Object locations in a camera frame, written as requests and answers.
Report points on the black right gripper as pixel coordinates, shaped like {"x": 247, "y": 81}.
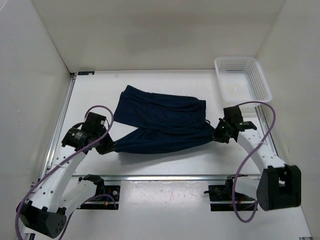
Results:
{"x": 217, "y": 136}

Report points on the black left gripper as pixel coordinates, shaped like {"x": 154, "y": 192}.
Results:
{"x": 110, "y": 146}

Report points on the navy blue shorts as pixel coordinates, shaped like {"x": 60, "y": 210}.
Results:
{"x": 164, "y": 123}

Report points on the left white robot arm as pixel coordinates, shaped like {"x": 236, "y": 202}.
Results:
{"x": 49, "y": 209}

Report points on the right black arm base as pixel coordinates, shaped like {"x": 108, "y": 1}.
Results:
{"x": 219, "y": 191}

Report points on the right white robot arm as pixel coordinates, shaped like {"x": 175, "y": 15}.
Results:
{"x": 279, "y": 185}

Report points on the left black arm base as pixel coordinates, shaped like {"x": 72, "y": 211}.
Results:
{"x": 110, "y": 199}

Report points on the white plastic mesh basket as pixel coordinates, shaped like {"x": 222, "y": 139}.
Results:
{"x": 241, "y": 80}

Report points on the small dark label sticker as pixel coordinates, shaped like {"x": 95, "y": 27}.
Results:
{"x": 86, "y": 73}

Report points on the right aluminium frame rail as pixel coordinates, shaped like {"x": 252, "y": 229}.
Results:
{"x": 265, "y": 126}

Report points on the aluminium frame rail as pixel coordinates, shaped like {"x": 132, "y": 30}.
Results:
{"x": 54, "y": 138}
{"x": 265, "y": 126}

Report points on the front aluminium rail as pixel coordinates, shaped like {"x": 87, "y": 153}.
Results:
{"x": 140, "y": 178}

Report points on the left aluminium frame rail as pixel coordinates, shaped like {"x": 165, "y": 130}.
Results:
{"x": 54, "y": 138}

